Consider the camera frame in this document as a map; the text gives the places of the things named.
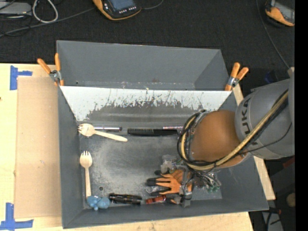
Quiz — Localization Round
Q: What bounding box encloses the black comb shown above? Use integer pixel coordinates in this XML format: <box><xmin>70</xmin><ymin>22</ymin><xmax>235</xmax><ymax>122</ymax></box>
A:
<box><xmin>127</xmin><ymin>128</ymin><xmax>179</xmax><ymax>137</ymax></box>

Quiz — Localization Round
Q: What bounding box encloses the brown cardboard board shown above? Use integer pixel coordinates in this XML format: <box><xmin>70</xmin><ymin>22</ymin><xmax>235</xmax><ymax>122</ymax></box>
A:
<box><xmin>13</xmin><ymin>76</ymin><xmax>64</xmax><ymax>220</ymax></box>

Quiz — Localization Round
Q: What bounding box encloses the blue toy animal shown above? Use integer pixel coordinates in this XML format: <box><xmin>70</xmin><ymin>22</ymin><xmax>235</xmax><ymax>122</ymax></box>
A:
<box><xmin>86</xmin><ymin>195</ymin><xmax>112</xmax><ymax>211</ymax></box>

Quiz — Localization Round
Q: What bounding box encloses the grey metal bin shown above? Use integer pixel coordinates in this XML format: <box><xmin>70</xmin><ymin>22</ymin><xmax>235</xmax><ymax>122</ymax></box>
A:
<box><xmin>55</xmin><ymin>39</ymin><xmax>270</xmax><ymax>230</ymax></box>

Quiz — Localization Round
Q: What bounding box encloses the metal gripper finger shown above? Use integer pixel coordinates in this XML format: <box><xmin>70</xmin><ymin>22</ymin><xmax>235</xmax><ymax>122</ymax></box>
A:
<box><xmin>160</xmin><ymin>154</ymin><xmax>179</xmax><ymax>175</ymax></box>
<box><xmin>179</xmin><ymin>191</ymin><xmax>193</xmax><ymax>208</ymax></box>

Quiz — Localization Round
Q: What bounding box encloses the silver and black pen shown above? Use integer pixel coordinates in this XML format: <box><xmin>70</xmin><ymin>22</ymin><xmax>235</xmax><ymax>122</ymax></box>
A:
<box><xmin>92</xmin><ymin>126</ymin><xmax>123</xmax><ymax>133</ymax></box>

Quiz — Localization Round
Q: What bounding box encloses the orange toy hand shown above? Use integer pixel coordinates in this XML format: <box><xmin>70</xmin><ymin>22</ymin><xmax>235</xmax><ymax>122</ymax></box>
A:
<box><xmin>155</xmin><ymin>169</ymin><xmax>193</xmax><ymax>195</ymax></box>

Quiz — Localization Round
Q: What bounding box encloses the red and black tool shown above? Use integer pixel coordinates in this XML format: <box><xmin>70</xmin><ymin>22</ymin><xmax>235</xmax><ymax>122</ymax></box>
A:
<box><xmin>145</xmin><ymin>194</ymin><xmax>179</xmax><ymax>205</ymax></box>

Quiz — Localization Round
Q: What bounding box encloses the pale wooden spork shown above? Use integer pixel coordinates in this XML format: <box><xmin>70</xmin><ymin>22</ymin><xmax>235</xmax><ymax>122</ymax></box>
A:
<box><xmin>79</xmin><ymin>150</ymin><xmax>93</xmax><ymax>199</ymax></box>
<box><xmin>77</xmin><ymin>123</ymin><xmax>128</xmax><ymax>143</ymax></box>

